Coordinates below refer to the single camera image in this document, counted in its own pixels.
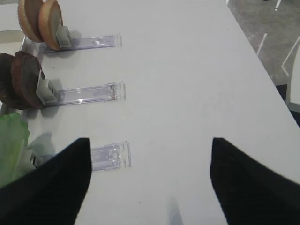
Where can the clear lettuce holder rail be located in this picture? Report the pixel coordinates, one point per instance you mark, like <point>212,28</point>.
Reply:
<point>110,155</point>

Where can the clear bread holder rail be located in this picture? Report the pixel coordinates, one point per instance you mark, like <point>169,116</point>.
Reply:
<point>68,43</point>

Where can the bread slice near right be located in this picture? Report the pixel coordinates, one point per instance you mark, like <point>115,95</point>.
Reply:
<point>49,19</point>

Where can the bread slice far right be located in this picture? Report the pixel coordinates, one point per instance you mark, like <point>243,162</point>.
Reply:
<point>28,12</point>

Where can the white rectangular tray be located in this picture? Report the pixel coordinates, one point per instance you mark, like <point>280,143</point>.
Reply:
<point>11,41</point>

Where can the brown meat patty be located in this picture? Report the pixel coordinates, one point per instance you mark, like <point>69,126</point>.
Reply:
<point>7,93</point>
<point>25,71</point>

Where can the brown meat patty front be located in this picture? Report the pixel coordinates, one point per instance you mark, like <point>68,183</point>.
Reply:
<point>25,71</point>

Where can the brown meat patty rear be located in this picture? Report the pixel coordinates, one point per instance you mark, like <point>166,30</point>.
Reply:
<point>7,93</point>

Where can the bread slice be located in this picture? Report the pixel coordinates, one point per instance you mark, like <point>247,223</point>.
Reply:
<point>28,12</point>
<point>49,19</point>

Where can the green lettuce leaf right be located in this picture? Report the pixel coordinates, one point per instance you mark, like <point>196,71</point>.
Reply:
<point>14,135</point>

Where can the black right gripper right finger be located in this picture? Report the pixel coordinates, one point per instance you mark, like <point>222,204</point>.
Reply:
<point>250,193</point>

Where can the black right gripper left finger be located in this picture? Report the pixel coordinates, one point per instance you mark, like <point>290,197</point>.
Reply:
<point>51,194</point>

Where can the clear patty holder rail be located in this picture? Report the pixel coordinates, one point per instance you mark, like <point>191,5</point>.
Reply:
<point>50,96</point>

